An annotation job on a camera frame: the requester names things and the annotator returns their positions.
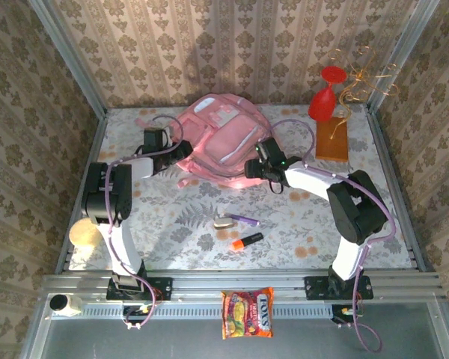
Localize floral table cover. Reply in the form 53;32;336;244
69;106;412;271

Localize gold wire ornament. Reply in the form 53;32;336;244
329;46;403;140

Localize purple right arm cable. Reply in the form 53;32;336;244
269;118;397;355

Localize orange black highlighter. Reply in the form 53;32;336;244
231;232;265;251

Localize grey slotted cable duct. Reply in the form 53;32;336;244
82;301;334;319

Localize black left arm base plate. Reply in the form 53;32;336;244
106;276;173;301

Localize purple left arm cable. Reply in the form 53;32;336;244
106;114;185;331

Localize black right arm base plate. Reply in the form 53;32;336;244
304;275;374;301

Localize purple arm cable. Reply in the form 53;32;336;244
269;118;397;355
106;114;185;331

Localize aluminium cage frame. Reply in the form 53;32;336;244
20;0;449;359

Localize red goblet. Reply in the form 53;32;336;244
308;65;348;123

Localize orange candy bag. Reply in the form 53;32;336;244
220;286;275;340

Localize purple pen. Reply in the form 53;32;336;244
221;212;260;227

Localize orange wooden board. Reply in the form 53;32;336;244
315;116;350;164

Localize cream foam ball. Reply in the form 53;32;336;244
68;218;103;248

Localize pink backpack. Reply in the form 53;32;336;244
134;93;275;190

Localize small black controller board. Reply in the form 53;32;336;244
122;304;154;319
331;304;364;325

